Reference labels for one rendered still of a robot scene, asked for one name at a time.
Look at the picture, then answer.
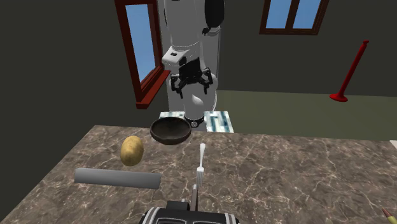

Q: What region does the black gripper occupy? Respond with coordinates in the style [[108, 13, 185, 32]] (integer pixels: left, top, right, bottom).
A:
[[169, 57, 215, 100]]

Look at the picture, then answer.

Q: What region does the patterned robot stand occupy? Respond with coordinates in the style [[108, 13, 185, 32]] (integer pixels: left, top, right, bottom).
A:
[[158, 110, 235, 134]]

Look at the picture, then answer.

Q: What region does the dark brown bowl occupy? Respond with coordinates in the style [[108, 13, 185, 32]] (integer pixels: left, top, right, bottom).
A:
[[150, 116, 192, 146]]

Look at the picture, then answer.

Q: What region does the red framed window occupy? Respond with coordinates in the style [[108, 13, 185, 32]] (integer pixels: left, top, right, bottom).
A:
[[114, 0, 172, 110]]

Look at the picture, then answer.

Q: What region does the white fork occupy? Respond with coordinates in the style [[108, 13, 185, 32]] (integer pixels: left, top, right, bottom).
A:
[[195, 143, 207, 187]]

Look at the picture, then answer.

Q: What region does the yellow brown potato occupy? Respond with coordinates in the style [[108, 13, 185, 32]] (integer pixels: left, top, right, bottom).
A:
[[120, 136, 144, 167]]

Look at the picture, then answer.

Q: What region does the brown grey stick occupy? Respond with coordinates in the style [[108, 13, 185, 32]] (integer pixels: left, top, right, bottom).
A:
[[190, 183, 200, 212]]

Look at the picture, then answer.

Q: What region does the brown framed window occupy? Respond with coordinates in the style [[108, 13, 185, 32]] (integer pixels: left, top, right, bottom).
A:
[[259, 0, 330, 36]]

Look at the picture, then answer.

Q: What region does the grey cylinder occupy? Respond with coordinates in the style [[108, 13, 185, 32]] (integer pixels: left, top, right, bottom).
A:
[[74, 167, 162, 190]]

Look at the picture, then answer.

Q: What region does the black toaster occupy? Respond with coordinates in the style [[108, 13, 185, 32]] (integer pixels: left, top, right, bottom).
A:
[[137, 200, 240, 224]]

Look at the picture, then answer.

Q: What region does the red pole stand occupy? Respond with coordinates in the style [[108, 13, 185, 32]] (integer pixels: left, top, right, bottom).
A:
[[329, 39, 370, 103]]

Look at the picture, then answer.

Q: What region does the red olive pencil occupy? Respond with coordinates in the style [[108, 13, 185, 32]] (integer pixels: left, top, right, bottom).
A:
[[380, 207, 397, 224]]

